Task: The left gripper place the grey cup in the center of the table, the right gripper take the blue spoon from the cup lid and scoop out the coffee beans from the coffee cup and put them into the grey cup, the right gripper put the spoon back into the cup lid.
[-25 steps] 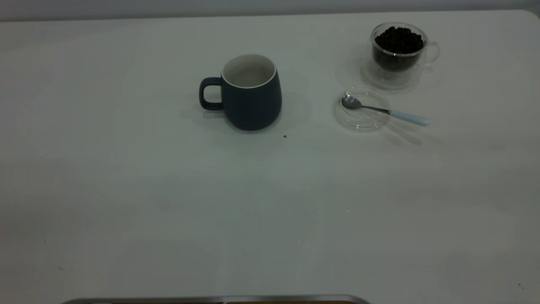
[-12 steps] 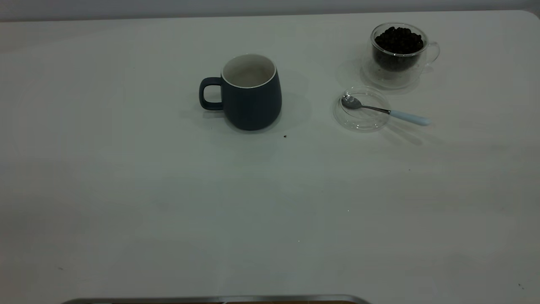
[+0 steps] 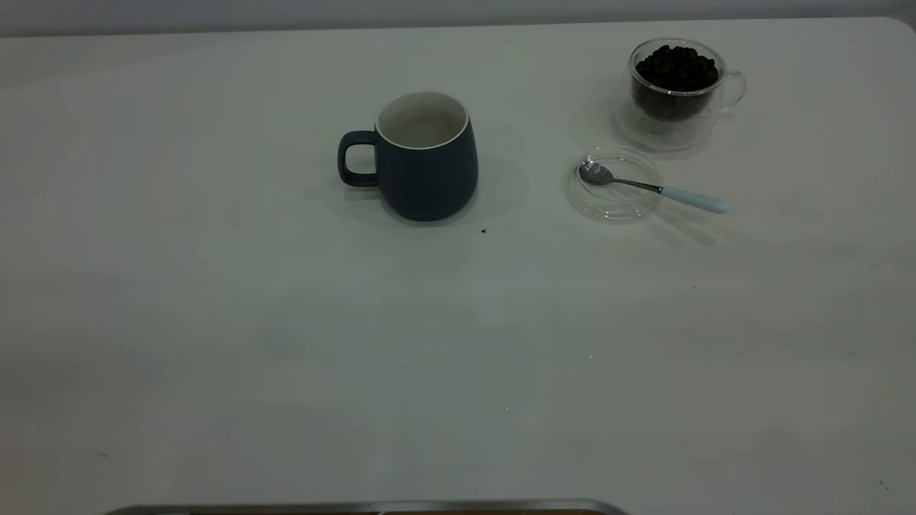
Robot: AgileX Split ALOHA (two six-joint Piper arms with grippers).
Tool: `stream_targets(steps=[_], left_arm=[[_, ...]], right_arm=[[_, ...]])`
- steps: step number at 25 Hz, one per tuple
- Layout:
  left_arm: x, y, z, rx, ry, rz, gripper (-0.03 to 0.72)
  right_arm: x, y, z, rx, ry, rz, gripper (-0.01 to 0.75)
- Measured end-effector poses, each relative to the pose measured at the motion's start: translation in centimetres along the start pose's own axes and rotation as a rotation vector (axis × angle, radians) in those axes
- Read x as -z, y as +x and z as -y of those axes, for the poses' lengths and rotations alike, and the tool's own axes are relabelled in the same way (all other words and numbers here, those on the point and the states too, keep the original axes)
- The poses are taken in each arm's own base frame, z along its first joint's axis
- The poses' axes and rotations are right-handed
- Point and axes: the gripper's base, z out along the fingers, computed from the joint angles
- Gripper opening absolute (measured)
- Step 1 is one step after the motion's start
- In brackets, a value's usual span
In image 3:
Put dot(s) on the clear glass saucer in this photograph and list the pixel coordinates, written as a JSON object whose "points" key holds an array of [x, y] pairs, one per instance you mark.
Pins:
{"points": [[608, 204]]}

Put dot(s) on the metal edge strip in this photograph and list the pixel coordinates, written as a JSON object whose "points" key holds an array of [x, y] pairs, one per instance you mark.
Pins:
{"points": [[358, 508]]}

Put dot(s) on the dark grey ceramic mug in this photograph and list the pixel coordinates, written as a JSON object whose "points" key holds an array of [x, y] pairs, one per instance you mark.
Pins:
{"points": [[426, 179]]}

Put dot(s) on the coffee beans heap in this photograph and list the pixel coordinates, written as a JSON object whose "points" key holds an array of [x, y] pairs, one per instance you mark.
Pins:
{"points": [[676, 75]]}

